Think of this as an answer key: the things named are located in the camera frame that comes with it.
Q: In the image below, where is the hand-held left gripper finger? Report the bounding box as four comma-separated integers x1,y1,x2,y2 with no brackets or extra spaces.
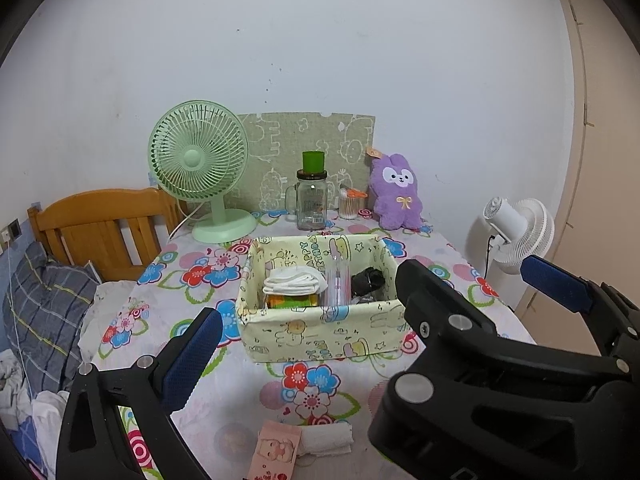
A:
56,308,223,480

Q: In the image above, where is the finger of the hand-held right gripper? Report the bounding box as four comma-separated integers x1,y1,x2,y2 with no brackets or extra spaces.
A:
369,259,640,480
520,255,640,376

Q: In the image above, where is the dark cloth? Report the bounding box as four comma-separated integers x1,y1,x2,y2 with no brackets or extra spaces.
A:
350,267,387,297

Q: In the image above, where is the green tissue pack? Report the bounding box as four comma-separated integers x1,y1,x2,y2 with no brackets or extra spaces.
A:
266,291,321,309

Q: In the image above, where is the clear plastic tube pack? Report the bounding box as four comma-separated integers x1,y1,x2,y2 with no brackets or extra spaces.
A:
324,254,352,307

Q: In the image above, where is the pale yellow fabric storage box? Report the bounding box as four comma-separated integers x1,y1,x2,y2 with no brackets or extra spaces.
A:
236,234,410,364

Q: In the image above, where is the white towel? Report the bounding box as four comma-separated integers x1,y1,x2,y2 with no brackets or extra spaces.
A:
263,266,329,296

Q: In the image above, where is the white standing fan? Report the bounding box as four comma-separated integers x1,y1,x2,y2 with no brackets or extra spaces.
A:
467,197,556,306

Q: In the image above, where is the floral tablecloth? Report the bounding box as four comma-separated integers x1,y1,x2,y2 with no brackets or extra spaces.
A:
80,207,538,480

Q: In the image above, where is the white bed sheet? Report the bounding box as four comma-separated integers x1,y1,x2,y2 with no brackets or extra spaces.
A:
79,280,137,362

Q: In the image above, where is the purple plush bunny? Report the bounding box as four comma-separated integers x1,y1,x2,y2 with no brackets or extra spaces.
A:
366,146,427,231

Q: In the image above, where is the pink printed packet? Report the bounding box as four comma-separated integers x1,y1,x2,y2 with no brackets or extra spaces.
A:
244,421,304,480

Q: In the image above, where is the beige door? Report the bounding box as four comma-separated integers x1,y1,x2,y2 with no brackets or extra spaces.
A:
515,0,640,357

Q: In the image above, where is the grey plaid pillow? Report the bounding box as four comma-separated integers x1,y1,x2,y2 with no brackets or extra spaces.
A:
2,241,101,388

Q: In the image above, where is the white folded cloth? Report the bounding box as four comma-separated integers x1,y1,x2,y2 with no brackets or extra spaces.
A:
299,422,354,457

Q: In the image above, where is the wooden bed headboard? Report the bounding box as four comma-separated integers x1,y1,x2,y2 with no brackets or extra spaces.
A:
27,187,190,282

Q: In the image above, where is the glass jar with green cap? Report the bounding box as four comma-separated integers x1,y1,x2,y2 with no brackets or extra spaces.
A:
285,151,329,231

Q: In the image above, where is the white crumpled bedding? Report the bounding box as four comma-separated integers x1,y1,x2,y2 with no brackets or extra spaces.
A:
0,349,69,467

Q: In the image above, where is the green desk fan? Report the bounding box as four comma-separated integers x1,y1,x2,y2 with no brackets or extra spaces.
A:
148,101,257,245

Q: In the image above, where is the green patterned board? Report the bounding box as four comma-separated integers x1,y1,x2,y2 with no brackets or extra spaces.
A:
235,112,376,214

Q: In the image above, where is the white cable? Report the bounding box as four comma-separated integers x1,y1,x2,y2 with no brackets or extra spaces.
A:
6,249,33,398

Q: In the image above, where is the wall socket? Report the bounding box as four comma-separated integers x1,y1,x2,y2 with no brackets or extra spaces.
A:
0,218,24,252

